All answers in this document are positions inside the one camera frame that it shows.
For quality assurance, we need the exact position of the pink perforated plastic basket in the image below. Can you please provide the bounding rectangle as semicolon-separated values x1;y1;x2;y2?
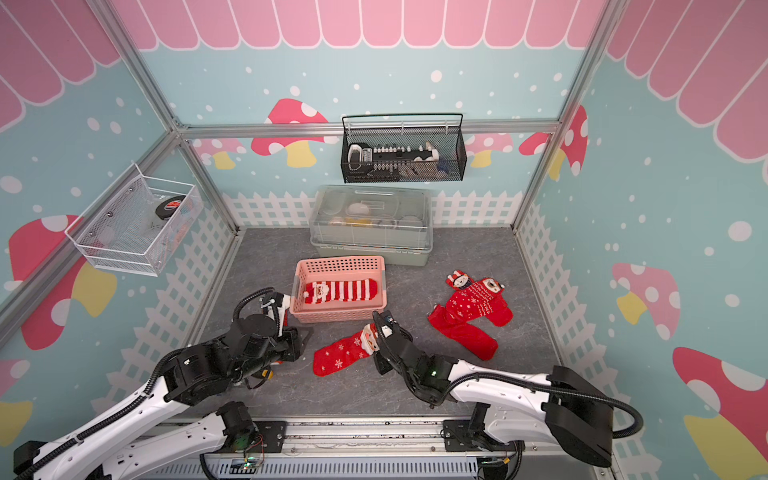
290;256;388;324

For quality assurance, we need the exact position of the red snowman sock pair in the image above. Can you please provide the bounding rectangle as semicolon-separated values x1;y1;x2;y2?
428;270;514;361

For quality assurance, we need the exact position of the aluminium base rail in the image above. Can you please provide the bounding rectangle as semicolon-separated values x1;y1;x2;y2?
116;415;613;463

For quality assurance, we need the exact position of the black wire wall basket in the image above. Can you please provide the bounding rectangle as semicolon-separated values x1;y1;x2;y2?
340;113;467;184

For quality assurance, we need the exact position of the clear lidded storage box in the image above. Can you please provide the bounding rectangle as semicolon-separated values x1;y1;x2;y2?
309;186;433;267

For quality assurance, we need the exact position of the white wire wall basket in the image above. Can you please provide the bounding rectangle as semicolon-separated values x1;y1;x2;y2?
65;164;203;277

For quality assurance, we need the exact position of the red snowflake santa sock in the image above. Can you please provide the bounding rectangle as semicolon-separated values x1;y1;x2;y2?
313;323;379;377

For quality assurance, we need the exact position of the black red tape measure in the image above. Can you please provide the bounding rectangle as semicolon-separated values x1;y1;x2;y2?
155;195;186;221

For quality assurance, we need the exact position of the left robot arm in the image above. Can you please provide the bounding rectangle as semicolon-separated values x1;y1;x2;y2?
13;287;303;479

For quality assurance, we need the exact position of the red white striped santa sock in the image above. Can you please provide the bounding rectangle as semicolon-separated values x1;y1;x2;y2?
303;278;379;304

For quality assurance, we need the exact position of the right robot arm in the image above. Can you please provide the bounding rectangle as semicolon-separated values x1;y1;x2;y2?
360;311;644;468

